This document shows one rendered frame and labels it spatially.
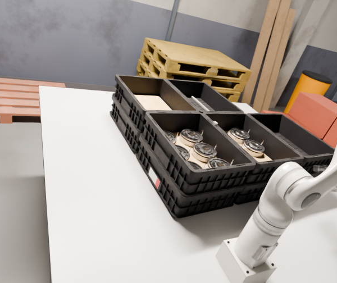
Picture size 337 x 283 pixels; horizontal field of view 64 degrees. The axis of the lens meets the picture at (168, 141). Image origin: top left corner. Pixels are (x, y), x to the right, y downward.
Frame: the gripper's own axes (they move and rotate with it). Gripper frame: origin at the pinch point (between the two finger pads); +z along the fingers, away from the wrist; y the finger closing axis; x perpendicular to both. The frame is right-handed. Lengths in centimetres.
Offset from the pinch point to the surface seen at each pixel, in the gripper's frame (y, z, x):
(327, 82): -52, 336, -111
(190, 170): 49, -49, 2
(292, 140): 13.4, 34.7, -12.3
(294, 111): 0, 216, -51
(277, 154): 21.5, 3.7, -4.4
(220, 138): 45.3, -16.6, -9.3
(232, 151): 39.2, -20.7, -4.4
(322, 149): -0.1, 24.5, -8.4
